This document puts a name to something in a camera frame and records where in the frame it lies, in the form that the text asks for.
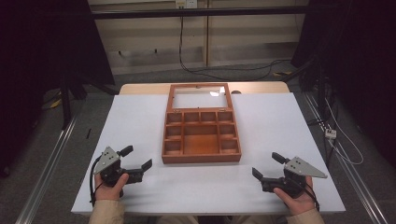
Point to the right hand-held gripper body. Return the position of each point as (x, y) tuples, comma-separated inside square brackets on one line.
[(299, 168)]

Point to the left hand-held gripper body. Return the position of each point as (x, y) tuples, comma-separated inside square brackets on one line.
[(107, 160)]

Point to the wooden compartment box with lid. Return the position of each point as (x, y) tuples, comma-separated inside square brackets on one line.
[(200, 144)]

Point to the person's left hand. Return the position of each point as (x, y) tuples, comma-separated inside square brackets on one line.
[(109, 193)]

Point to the person's right hand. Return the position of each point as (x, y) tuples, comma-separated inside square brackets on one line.
[(300, 203)]

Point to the white power socket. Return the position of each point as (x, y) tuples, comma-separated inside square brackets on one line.
[(330, 133)]

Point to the white table cover sheet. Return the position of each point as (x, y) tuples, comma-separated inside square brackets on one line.
[(199, 186)]

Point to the black stand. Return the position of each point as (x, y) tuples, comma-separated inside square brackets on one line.
[(66, 102), (322, 90)]

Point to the black curtain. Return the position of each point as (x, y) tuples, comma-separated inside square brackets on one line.
[(364, 62), (37, 62)]

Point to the black horizontal bar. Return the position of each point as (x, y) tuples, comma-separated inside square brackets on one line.
[(199, 12)]

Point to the metal floor rail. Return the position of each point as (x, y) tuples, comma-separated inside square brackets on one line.
[(46, 174), (358, 177)]

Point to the white wall outlet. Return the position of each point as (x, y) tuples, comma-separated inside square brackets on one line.
[(186, 3)]

